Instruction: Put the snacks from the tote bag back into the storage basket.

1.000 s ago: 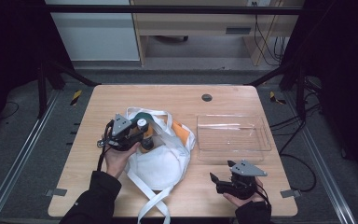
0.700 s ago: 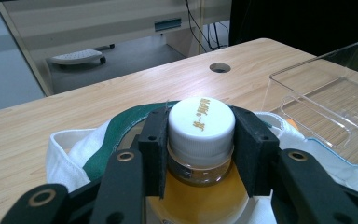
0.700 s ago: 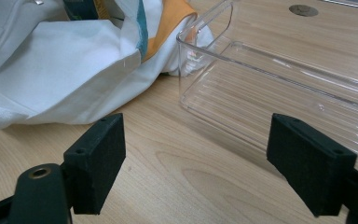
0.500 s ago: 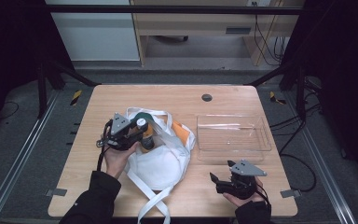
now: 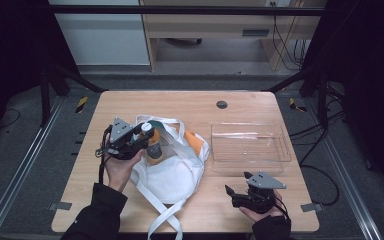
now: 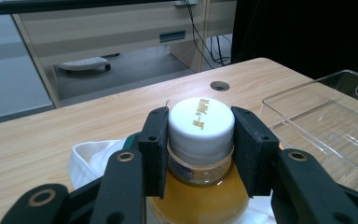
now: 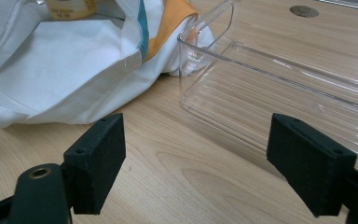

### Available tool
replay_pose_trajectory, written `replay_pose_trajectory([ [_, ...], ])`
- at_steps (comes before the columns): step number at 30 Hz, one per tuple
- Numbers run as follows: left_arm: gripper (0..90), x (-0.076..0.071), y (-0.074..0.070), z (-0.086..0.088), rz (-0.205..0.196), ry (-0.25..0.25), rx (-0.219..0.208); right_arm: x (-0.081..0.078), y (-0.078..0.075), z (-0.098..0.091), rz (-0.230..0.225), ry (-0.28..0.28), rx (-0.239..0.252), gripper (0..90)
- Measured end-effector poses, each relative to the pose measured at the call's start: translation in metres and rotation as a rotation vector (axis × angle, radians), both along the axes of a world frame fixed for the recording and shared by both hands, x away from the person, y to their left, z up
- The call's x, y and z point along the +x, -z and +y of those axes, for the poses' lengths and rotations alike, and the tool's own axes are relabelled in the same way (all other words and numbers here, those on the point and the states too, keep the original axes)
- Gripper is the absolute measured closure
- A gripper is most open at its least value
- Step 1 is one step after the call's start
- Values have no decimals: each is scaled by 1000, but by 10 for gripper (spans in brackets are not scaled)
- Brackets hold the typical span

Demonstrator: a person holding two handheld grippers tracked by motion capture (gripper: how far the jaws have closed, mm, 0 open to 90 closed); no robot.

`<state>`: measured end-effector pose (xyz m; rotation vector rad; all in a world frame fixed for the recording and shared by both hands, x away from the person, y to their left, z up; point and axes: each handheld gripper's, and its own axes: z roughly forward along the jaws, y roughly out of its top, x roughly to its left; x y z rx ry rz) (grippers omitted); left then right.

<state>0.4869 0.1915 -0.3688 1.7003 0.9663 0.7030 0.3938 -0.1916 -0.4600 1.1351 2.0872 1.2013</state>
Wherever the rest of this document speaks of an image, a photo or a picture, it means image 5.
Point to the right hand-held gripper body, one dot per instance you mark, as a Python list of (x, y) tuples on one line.
[(258, 196)]

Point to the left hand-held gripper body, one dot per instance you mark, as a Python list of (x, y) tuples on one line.
[(123, 141)]

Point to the orange bottle with white cap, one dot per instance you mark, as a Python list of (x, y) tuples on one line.
[(154, 146)]

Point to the white cloth bag orange green print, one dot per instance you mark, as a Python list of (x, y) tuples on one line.
[(176, 173)]

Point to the person's right hand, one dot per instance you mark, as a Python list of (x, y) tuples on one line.
[(263, 215)]

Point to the person's left hand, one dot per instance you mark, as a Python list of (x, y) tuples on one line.
[(120, 170)]

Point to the clear plastic container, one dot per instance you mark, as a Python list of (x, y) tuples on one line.
[(250, 146)]

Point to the grey tape piece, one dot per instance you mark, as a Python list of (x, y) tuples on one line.
[(60, 206), (311, 207)]

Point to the yellow black floor tape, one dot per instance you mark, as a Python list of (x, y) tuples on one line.
[(295, 105), (81, 104)]

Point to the grey table grommet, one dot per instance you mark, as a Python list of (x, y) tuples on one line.
[(222, 104)]

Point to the black metal stand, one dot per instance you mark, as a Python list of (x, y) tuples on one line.
[(320, 100), (46, 96)]

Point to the white cabinet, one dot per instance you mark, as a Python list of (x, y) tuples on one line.
[(103, 36)]

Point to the wooden background desk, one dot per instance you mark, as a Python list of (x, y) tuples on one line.
[(210, 25)]

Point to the aluminium floor rail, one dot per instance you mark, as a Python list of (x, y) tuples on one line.
[(20, 166), (343, 173)]

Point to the black horizontal frame bar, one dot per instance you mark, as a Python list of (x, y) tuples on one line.
[(180, 10)]

